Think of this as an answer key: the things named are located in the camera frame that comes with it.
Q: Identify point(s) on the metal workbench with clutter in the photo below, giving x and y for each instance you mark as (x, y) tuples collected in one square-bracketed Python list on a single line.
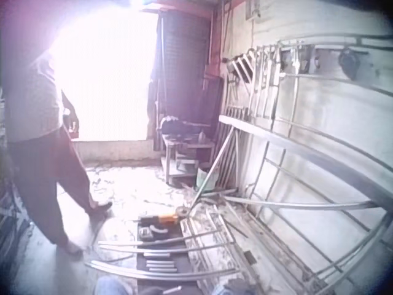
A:
[(184, 147)]

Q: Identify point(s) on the leaning metal pipe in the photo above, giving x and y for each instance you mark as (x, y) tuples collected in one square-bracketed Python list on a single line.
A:
[(212, 166)]

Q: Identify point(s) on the green bucket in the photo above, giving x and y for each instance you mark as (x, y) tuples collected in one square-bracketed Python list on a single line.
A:
[(203, 179)]

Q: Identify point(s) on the orange angle grinder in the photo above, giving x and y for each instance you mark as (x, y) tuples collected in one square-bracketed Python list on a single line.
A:
[(164, 218)]

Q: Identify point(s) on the pile of flat metal strips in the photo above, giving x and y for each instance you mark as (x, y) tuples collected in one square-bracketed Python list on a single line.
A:
[(215, 233)]

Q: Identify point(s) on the thin dark metal rod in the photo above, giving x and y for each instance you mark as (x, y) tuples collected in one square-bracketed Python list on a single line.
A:
[(172, 240)]

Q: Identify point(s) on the rolled metal shutter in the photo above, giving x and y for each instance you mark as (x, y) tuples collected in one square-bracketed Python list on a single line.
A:
[(183, 52)]

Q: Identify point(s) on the small dark metal box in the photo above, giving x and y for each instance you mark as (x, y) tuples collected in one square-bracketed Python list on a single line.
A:
[(145, 234)]

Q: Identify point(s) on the dark floor mat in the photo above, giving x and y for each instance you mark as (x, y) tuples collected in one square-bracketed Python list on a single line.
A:
[(159, 246)]

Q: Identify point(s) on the row of short metal tubes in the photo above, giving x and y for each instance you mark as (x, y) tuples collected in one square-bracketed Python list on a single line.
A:
[(162, 263)]

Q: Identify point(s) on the long curved metal bar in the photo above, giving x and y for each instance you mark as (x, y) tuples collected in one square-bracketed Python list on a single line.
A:
[(159, 273)]

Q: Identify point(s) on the small metal tube piece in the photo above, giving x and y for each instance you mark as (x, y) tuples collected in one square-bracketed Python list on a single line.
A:
[(172, 289)]

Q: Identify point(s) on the wall rack of hanging tools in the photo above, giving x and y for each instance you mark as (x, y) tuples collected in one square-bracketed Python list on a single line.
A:
[(261, 73)]

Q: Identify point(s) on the large metal grille frame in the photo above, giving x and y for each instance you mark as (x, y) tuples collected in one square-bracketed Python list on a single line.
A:
[(307, 172)]

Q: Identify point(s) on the round dark wall fixture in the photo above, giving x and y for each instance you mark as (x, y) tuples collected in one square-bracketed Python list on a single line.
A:
[(349, 61)]

